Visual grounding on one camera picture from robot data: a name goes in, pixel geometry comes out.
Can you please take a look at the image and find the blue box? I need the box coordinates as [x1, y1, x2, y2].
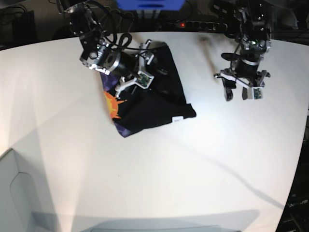
[116, 0, 185, 11]

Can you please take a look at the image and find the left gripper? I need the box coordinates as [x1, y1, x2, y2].
[214, 59, 271, 102]

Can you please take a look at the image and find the black T-shirt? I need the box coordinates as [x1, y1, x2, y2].
[100, 45, 197, 138]

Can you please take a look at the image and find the black power strip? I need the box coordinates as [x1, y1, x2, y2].
[162, 21, 227, 33]

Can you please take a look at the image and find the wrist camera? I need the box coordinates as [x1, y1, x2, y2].
[136, 70, 154, 89]
[248, 87, 263, 100]

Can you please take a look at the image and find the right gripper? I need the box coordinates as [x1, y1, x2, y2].
[110, 39, 169, 102]

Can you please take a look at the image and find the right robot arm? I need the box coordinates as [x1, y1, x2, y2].
[56, 0, 168, 99]

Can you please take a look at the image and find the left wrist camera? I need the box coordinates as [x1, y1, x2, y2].
[248, 87, 263, 100]

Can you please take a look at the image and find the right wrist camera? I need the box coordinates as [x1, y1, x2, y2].
[136, 70, 154, 89]

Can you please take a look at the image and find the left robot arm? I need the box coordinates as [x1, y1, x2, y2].
[209, 0, 271, 101]

